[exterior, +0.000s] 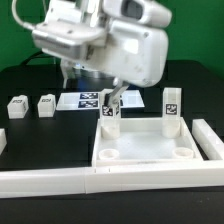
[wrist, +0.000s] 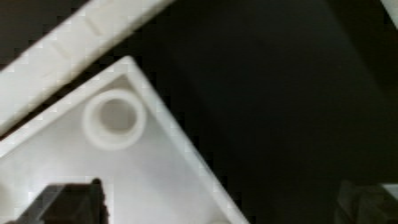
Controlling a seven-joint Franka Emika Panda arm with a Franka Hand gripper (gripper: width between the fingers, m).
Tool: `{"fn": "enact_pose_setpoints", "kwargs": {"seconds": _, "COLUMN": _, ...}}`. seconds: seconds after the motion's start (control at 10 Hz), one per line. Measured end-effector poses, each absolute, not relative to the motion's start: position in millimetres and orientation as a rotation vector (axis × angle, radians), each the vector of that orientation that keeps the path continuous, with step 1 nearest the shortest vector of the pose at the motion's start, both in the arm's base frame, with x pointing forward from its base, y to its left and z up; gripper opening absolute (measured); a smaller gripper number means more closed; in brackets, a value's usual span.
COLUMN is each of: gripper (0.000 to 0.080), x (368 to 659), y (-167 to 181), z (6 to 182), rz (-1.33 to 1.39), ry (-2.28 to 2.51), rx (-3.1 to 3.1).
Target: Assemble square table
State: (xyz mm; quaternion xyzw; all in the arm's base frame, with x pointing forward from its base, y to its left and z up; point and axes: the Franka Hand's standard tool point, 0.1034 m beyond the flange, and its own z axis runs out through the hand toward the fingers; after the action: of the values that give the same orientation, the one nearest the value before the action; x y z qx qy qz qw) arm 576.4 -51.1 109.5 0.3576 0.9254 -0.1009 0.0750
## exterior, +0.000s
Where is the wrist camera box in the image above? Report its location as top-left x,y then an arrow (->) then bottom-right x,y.
102,0 -> 172,28

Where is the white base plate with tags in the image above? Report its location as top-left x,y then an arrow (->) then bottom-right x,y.
56,90 -> 145,111

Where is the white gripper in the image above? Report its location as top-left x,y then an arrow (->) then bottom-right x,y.
32,0 -> 168,107

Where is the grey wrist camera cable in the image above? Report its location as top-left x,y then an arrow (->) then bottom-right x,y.
11,0 -> 36,32

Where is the white U-shaped obstacle fence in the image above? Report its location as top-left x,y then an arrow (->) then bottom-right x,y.
0,119 -> 224,198

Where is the white square table top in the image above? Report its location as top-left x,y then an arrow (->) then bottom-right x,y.
92,118 -> 203,167

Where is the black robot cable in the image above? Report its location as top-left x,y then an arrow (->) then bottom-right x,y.
19,49 -> 61,66

